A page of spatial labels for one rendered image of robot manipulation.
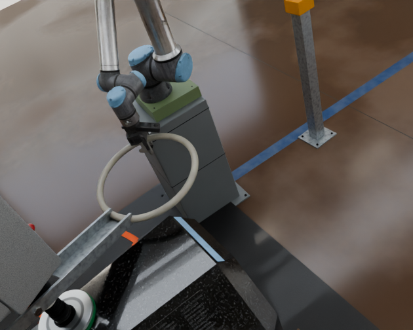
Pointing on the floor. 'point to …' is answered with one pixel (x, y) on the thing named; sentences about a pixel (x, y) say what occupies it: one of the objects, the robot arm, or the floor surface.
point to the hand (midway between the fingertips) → (152, 148)
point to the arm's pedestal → (206, 184)
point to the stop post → (308, 72)
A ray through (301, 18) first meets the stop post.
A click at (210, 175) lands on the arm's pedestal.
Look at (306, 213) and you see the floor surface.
